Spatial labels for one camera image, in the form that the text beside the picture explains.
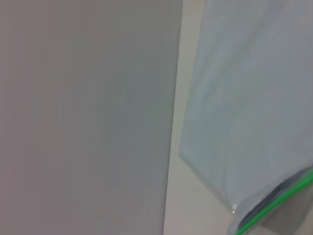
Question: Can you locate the clear green-zip document bag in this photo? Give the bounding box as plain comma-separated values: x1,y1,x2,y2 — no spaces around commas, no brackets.
179,0,313,235

